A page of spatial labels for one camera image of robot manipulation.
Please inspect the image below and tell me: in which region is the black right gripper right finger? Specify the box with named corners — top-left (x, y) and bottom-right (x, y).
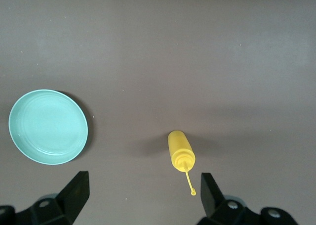
top-left (197, 173), bottom-right (301, 225)

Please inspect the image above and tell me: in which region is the green round plate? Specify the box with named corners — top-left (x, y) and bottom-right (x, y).
top-left (8, 89), bottom-right (89, 166)

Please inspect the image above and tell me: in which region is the yellow mustard squeeze bottle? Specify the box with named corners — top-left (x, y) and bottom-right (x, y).
top-left (167, 130), bottom-right (198, 197)

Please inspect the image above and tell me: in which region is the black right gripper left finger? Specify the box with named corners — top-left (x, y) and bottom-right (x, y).
top-left (0, 171), bottom-right (90, 225)

